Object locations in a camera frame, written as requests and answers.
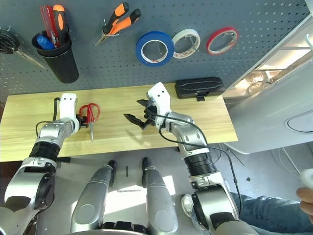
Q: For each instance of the small blue screwdriver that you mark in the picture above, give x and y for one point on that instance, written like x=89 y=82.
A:
x=44 y=42

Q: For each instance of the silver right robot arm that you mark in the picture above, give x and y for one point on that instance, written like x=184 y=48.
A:
x=190 y=137

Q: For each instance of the white sneaker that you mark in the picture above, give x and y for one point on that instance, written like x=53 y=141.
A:
x=187 y=205

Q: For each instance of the bystander hand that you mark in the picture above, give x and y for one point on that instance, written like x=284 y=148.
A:
x=307 y=200

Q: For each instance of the silver robot right leg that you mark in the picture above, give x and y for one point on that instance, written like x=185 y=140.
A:
x=159 y=200

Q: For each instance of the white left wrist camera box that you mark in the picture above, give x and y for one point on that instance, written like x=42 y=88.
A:
x=67 y=107

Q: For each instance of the silver robot left leg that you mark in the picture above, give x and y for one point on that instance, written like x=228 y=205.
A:
x=90 y=200

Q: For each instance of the black plastic cup holder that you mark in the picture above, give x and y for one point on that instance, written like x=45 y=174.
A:
x=66 y=71

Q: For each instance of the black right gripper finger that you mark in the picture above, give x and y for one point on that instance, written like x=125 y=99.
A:
x=143 y=102
x=137 y=120

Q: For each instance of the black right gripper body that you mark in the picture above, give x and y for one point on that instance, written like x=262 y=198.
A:
x=151 y=115

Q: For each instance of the silver robot leg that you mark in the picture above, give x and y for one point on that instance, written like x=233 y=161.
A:
x=159 y=200
x=90 y=200

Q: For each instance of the black plastic tool case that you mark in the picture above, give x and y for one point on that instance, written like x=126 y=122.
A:
x=200 y=85

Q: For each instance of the robot waist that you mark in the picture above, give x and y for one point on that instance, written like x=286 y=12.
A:
x=122 y=228

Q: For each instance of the white cabinet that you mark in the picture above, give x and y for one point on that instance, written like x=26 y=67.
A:
x=269 y=117

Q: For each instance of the white handheld controller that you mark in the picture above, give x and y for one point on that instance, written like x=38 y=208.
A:
x=307 y=177

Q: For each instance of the blue tape roll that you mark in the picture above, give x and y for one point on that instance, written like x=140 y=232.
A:
x=151 y=35

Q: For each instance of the grey perforated pegboard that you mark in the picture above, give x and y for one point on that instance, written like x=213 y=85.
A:
x=220 y=12

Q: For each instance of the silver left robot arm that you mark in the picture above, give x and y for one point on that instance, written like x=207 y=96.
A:
x=51 y=132

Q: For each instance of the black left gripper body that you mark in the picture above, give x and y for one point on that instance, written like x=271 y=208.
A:
x=80 y=121

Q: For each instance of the white tape roll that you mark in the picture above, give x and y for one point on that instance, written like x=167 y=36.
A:
x=185 y=31

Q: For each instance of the orange black needle nose pliers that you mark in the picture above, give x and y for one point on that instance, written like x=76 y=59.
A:
x=119 y=23

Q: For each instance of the red tape roll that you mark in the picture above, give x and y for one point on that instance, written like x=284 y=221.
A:
x=221 y=30

